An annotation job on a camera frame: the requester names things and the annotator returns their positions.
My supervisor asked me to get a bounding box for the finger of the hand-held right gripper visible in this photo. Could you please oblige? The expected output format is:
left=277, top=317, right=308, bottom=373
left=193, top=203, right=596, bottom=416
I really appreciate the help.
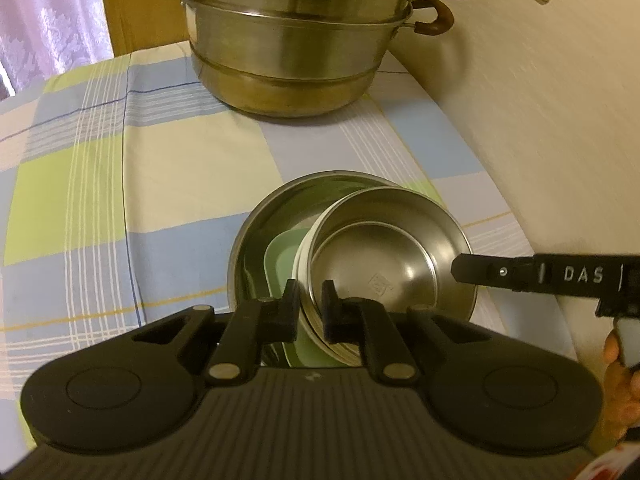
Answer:
left=451, top=252, right=539, bottom=294

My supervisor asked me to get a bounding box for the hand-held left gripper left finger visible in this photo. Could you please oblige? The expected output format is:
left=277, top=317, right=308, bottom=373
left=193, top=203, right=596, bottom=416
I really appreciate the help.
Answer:
left=131, top=279, right=301, bottom=387

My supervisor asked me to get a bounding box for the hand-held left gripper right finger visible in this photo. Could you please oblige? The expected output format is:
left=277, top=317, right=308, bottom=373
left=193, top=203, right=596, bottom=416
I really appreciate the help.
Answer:
left=321, top=280, right=479, bottom=387

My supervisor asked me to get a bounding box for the green rectangular plate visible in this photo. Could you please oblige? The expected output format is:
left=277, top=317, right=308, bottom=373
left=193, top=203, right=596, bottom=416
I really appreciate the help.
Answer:
left=264, top=227, right=323, bottom=368

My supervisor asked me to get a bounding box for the stainless steel plate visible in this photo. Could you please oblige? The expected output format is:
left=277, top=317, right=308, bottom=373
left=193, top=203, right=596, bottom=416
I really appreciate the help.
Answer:
left=229, top=171, right=476, bottom=368

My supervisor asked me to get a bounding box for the stainless steel bowl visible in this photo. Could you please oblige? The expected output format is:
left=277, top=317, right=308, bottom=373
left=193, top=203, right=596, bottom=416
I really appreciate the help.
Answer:
left=300, top=186, right=476, bottom=358

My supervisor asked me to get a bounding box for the person's right hand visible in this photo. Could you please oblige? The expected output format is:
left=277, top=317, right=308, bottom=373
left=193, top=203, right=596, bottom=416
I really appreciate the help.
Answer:
left=602, top=332, right=640, bottom=442

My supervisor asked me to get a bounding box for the red and white cloth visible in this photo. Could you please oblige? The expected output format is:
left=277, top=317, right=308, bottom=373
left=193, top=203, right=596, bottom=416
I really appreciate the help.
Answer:
left=575, top=442, right=640, bottom=480

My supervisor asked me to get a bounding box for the checked tablecloth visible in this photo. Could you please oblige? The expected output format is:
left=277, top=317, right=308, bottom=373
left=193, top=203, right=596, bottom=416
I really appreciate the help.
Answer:
left=0, top=40, right=581, bottom=461

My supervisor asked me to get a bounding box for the stainless steel steamer pot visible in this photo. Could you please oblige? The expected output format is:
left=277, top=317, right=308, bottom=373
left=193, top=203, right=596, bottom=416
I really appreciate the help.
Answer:
left=140, top=0, right=481, bottom=118

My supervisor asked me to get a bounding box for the wooden door panel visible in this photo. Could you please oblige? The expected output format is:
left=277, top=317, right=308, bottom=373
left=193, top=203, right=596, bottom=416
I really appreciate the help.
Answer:
left=100, top=0, right=196, bottom=56

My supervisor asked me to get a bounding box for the purple lace curtain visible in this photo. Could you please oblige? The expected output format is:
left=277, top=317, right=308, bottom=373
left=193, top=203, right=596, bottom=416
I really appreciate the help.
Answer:
left=0, top=0, right=116, bottom=96

